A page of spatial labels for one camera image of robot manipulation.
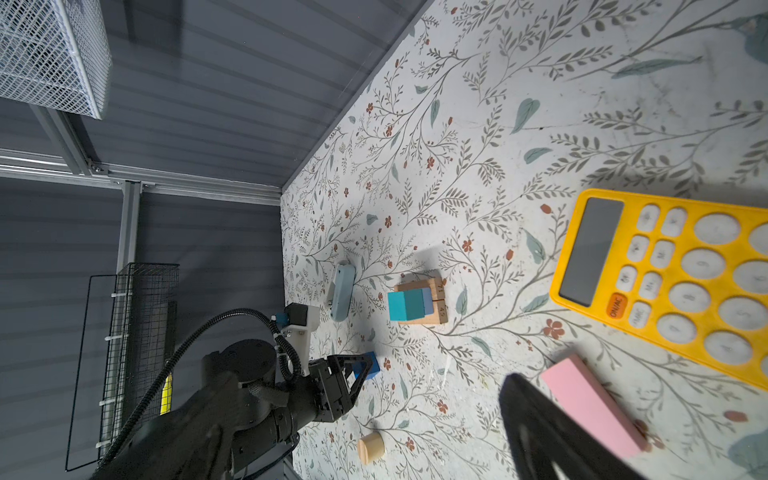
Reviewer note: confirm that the natural wood block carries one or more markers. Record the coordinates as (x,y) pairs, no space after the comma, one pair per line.
(440,315)

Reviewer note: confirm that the yellow calculator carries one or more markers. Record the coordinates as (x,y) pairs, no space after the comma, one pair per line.
(687,276)

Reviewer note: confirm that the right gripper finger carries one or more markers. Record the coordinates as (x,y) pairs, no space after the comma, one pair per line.
(543,440)

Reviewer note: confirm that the dark blue cube block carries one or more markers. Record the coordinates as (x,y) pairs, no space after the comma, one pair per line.
(372,371)

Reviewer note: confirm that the black wire basket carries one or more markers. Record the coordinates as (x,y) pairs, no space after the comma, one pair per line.
(127,336)

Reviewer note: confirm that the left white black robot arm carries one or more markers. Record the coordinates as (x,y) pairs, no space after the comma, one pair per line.
(239,415)

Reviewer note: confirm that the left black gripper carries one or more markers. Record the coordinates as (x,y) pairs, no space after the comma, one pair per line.
(335,399)

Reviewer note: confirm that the teal cube block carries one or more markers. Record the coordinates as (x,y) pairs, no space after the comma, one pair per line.
(405,306)

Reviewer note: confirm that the small wood cylinder block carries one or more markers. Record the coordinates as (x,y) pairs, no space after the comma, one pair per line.
(371,448)

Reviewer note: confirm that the pink block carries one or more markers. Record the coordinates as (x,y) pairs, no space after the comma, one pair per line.
(588,403)

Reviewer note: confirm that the light blue block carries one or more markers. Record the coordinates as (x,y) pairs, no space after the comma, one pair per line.
(428,301)

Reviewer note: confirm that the white wire mesh basket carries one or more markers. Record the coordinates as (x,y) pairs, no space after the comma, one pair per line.
(55,54)

